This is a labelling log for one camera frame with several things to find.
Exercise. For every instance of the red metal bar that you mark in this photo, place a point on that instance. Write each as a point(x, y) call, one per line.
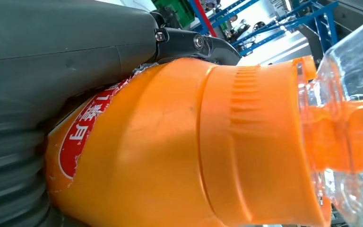
point(205, 15)

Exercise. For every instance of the green plastic crate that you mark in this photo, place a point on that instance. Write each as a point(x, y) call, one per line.
point(175, 9)

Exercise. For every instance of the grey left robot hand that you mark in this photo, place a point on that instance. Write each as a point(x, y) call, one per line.
point(59, 47)

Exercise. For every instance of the blue metal rack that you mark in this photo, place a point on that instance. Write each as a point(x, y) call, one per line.
point(324, 28)

